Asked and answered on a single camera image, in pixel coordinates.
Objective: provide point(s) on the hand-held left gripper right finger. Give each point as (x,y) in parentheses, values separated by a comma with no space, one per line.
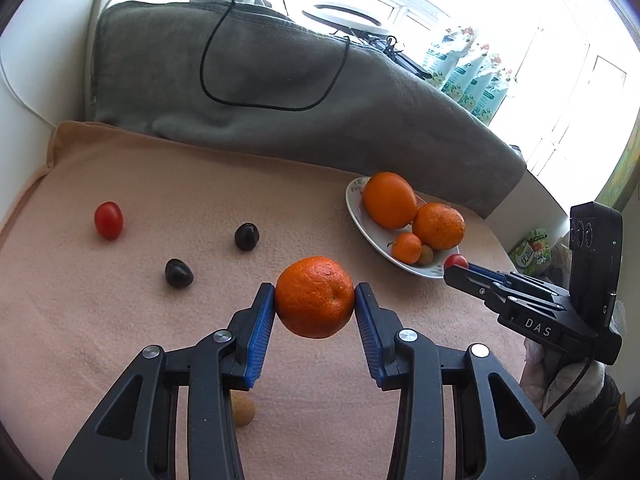
(369,340)

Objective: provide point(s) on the red cherry tomato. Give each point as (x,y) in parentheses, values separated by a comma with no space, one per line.
(108,220)
(456,260)

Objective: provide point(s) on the dark olive right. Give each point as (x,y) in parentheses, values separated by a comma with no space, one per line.
(247,236)

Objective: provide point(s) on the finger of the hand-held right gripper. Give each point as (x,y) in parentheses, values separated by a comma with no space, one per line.
(520,282)
(470,282)

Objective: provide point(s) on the dark olive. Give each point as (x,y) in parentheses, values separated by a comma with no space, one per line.
(178,273)
(247,236)

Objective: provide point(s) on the large smooth orange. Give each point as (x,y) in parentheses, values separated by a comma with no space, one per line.
(390,200)

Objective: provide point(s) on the medium mandarin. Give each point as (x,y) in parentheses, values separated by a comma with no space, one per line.
(315,297)

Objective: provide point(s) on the grey blanket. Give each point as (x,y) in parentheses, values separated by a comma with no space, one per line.
(375,125)

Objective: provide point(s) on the bumpy orange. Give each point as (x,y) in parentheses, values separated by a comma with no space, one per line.
(440,226)

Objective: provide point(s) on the green yellow wall picture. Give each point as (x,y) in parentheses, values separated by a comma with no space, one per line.
(625,175)

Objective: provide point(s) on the brown longan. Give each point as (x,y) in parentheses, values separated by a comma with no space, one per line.
(426,256)
(245,410)

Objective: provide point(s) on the dark olive left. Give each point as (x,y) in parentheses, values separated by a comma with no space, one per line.
(178,273)

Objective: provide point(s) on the green snack packet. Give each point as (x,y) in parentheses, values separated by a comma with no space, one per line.
(530,255)

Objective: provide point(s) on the white panel board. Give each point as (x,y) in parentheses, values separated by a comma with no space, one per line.
(50,50)

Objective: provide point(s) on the floral white plate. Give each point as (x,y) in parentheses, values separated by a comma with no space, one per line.
(357,205)

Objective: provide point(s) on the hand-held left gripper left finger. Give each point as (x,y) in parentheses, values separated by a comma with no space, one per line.
(260,340)

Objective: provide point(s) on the small mandarin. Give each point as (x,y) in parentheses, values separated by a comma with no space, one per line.
(406,249)

